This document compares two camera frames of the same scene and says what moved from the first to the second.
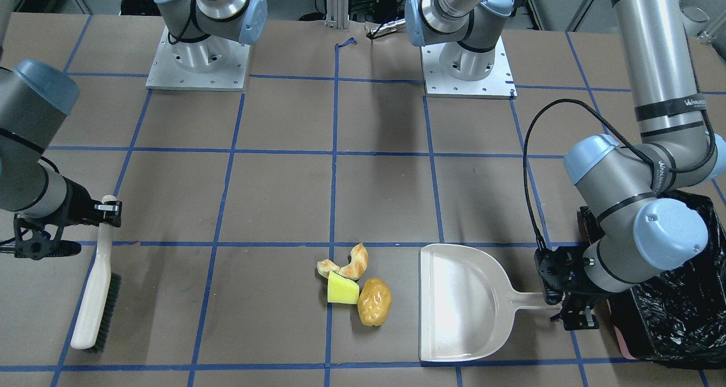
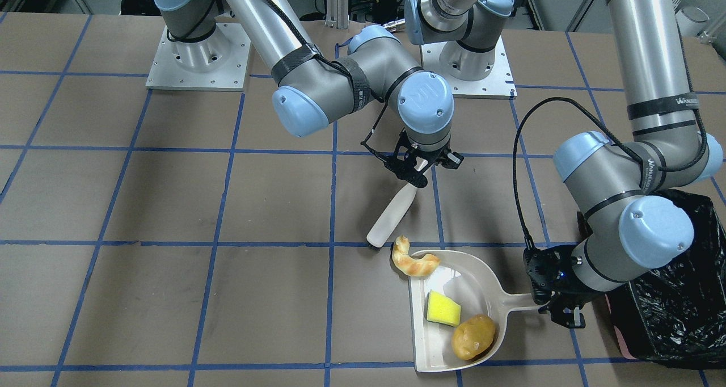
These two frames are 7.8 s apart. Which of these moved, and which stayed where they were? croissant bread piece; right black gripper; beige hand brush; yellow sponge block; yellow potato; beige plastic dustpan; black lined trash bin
Moved: beige hand brush; yellow potato; right black gripper; beige plastic dustpan; yellow sponge block; croissant bread piece
Stayed: black lined trash bin
